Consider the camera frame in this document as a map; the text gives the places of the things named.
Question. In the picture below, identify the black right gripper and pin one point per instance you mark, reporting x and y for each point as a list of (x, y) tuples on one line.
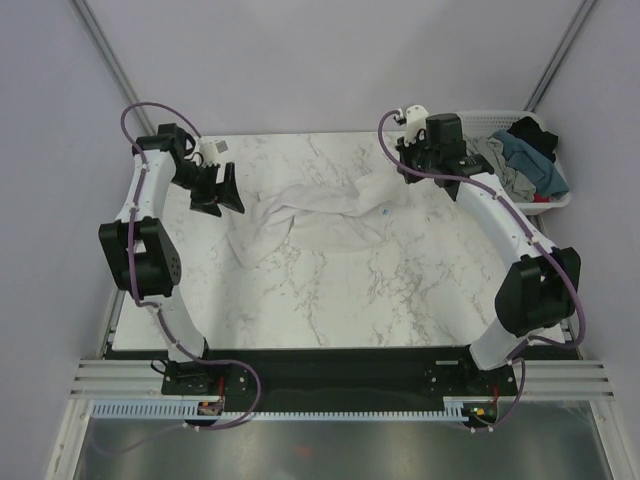
[(405, 152)]

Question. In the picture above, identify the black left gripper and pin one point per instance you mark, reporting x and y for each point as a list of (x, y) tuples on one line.
[(225, 193)]

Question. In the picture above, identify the teal blue t-shirt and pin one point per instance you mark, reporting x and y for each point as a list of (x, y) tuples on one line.
[(537, 168)]

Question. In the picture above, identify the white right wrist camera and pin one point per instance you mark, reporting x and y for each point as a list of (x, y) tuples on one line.
[(414, 120)]

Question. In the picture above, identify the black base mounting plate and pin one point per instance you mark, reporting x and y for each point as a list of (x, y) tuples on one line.
[(341, 379)]

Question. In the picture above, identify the white slotted cable duct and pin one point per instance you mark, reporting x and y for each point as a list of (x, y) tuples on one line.
[(192, 410)]

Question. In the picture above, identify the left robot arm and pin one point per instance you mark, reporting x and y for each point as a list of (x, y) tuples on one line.
[(142, 258)]

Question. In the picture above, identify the red garment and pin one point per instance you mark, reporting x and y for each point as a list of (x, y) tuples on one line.
[(541, 199)]

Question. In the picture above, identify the aluminium rail frame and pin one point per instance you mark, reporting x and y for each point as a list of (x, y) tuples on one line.
[(546, 380)]

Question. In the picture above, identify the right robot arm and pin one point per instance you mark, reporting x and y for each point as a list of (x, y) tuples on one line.
[(540, 288)]

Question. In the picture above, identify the grey t-shirt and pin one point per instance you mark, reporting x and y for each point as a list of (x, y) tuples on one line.
[(517, 186)]

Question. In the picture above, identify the black t-shirt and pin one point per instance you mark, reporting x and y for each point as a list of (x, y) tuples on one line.
[(529, 130)]

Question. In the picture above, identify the white t-shirt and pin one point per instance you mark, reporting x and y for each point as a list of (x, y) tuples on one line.
[(337, 219)]

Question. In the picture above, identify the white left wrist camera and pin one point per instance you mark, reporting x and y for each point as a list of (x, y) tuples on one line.
[(211, 151)]

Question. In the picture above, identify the white plastic laundry basket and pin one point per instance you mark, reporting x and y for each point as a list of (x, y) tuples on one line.
[(483, 123)]

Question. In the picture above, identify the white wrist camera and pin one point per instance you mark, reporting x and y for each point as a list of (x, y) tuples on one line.
[(211, 151), (414, 120)]

